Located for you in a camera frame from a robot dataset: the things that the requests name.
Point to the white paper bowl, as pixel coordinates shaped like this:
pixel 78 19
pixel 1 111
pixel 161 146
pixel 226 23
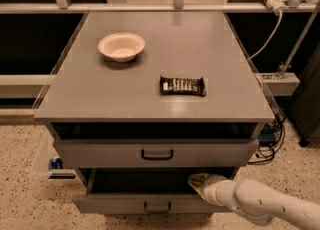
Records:
pixel 121 47

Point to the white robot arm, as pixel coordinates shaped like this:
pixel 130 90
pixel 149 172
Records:
pixel 255 201

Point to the metal frame rail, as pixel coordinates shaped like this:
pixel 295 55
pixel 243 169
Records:
pixel 40 8

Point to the grey drawer cabinet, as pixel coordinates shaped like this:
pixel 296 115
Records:
pixel 93 97

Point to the dark cabinet at right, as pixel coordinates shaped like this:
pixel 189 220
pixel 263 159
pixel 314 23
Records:
pixel 305 109

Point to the blue can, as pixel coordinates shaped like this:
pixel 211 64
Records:
pixel 55 164

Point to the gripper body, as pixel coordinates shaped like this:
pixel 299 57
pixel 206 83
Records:
pixel 212 192

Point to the grey drawer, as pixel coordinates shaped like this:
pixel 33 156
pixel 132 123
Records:
pixel 152 153
pixel 145 191

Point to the grey top drawer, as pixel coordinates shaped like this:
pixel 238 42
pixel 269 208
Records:
pixel 152 153

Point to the clear plastic bin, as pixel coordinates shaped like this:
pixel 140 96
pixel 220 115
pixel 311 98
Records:
pixel 39 166

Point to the black snack bar wrapper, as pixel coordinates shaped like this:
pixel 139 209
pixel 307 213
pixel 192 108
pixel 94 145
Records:
pixel 182 86

